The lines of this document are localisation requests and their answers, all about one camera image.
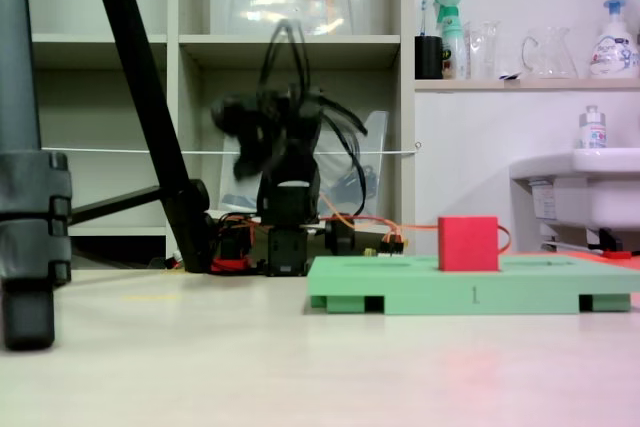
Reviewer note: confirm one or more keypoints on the red square block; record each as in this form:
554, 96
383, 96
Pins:
467, 244

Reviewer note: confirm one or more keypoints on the beige shelf unit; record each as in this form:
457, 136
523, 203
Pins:
172, 97

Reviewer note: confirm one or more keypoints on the blue white toothbrush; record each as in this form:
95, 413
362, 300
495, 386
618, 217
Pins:
424, 17

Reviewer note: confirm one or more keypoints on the clear glass beaker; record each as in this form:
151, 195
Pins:
484, 54

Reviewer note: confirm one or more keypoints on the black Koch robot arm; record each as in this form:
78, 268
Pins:
290, 197

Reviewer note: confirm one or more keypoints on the black round clamp knob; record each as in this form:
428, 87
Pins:
340, 237

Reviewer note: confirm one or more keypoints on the black tripod brace bar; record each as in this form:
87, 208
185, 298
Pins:
115, 204

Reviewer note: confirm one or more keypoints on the small clear sanitizer bottle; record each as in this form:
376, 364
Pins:
592, 132

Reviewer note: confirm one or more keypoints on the white sink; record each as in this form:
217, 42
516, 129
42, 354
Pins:
590, 187

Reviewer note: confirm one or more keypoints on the black cup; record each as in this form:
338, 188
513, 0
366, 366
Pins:
428, 58

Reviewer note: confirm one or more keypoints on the thick grey tripod leg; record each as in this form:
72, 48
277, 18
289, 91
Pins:
20, 197

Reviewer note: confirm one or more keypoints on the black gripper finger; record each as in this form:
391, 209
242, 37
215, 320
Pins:
252, 162

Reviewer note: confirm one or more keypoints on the clear glass pitcher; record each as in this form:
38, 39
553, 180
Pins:
552, 57

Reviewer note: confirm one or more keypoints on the white pump soap bottle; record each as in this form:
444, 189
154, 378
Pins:
612, 52

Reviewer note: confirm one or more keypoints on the small blue white packet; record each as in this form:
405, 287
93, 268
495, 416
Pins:
510, 76

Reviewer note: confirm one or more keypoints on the green spray bottle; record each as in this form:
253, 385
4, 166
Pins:
452, 47

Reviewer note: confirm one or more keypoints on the clear plastic tray holder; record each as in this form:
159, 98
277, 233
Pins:
377, 132

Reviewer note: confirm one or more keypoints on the green shape sorter board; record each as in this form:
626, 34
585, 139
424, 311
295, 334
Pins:
450, 292

